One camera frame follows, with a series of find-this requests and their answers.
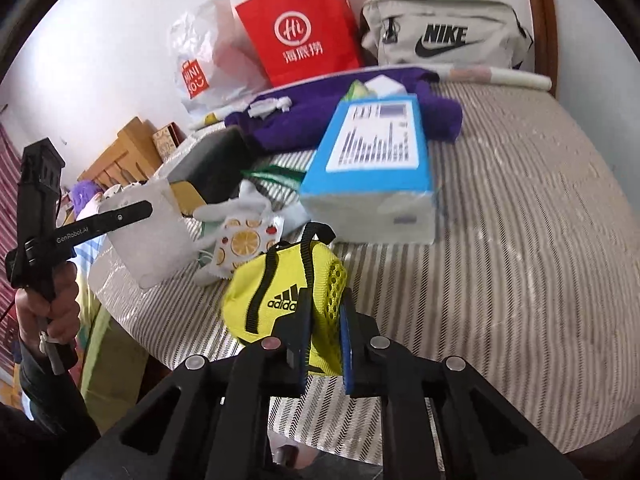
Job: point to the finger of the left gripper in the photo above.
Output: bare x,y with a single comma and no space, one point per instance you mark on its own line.
97,225

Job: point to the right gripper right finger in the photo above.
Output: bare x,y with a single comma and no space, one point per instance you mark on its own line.
361,375

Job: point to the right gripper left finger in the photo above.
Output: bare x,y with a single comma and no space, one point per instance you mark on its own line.
297,339

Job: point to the yellow Adidas pouch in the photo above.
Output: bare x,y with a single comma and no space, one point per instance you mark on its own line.
271,286

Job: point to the white foam sponge block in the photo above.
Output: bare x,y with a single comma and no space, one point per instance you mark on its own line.
155,248

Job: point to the fruit print wipe packet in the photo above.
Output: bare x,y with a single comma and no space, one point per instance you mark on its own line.
241,238

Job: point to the grey white plush toy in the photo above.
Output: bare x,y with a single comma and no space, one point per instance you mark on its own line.
250,199

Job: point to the green sachet packet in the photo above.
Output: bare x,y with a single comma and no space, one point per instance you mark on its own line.
287,177

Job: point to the green tissue pack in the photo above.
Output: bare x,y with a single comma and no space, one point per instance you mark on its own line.
378,87

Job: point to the person's left hand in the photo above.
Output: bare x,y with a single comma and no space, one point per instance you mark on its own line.
62,312

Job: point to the blue striped cloth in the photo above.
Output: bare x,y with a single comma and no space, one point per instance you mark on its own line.
86,254

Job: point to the red striped curtain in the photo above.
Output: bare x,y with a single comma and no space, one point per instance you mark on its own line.
9,175

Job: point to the purple plush toy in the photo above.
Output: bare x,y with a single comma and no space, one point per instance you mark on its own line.
81,194

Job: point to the wooden chair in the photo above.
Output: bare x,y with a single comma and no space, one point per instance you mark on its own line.
132,157

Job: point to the brown decorated box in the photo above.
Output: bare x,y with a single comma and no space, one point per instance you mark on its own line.
167,139

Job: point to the green bed sheet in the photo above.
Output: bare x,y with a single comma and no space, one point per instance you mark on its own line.
112,374

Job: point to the dark green tea box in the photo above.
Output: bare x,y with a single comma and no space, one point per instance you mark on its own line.
211,170

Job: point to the blue tissue box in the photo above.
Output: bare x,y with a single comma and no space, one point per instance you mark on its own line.
370,179

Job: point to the striped bed quilt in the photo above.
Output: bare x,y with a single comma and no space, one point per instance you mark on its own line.
533,276

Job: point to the white Miniso plastic bag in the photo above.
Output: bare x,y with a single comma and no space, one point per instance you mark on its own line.
211,61

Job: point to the purple towel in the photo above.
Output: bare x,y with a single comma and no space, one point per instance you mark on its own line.
315,101

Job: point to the red paper shopping bag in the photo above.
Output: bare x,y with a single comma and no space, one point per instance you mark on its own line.
301,39

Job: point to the grey Nike bag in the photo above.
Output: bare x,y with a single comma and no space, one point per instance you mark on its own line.
470,32

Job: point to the brown wooden door frame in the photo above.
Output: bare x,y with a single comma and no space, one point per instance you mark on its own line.
545,40

